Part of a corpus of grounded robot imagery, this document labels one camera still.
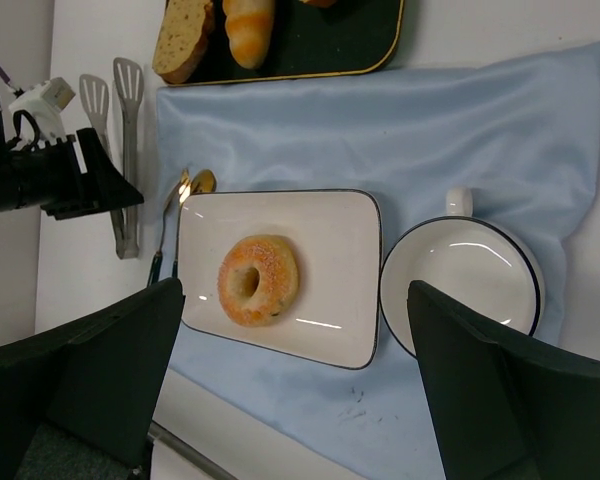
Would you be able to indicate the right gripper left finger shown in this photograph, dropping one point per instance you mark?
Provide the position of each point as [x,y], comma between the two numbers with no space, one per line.
[76,401]

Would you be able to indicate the sliced brown bread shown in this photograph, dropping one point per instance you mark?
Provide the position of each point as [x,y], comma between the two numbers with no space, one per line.
[183,39]

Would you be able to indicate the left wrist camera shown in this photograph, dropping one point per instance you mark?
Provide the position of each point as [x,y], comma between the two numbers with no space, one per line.
[44,102]

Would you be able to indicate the golden croissant roll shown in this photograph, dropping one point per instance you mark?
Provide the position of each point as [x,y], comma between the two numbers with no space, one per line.
[249,25]

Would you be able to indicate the metal serving tongs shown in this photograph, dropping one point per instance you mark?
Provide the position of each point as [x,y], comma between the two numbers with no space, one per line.
[94,96]

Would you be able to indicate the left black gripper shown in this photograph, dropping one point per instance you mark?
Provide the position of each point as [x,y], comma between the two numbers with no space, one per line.
[68,178]

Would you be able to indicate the white round cup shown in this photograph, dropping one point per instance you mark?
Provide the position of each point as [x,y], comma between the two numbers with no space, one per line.
[477,263]

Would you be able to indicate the white rectangular plate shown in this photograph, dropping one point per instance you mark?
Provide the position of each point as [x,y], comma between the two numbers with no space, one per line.
[335,236]

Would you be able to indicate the green handled spoon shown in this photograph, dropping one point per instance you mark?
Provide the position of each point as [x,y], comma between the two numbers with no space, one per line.
[202,182]

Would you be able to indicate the light blue cloth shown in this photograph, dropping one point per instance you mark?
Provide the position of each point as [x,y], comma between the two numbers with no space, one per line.
[524,134]

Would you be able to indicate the dark green tray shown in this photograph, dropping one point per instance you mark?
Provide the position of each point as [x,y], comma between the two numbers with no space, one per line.
[350,37]

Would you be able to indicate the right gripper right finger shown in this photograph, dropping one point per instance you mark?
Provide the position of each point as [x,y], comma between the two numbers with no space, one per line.
[503,405]

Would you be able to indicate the orange glazed donut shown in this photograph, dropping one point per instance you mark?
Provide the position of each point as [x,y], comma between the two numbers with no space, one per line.
[258,280]

